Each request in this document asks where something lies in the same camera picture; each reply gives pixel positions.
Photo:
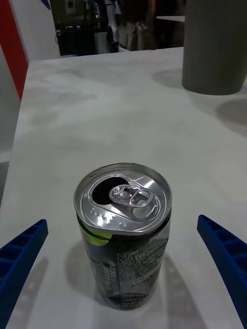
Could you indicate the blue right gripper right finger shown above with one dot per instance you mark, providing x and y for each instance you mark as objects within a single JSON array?
[{"x": 229, "y": 252}]

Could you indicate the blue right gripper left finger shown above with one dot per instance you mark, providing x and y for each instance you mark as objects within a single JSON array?
[{"x": 18, "y": 259}]

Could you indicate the black can with green mark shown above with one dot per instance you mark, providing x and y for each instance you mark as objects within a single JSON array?
[{"x": 123, "y": 257}]

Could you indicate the grey plastic bin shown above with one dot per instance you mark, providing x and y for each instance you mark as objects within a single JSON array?
[{"x": 213, "y": 51}]

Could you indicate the red and white panel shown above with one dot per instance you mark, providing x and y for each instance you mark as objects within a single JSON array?
[{"x": 13, "y": 46}]

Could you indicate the black cabinet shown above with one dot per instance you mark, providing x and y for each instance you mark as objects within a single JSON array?
[{"x": 74, "y": 28}]

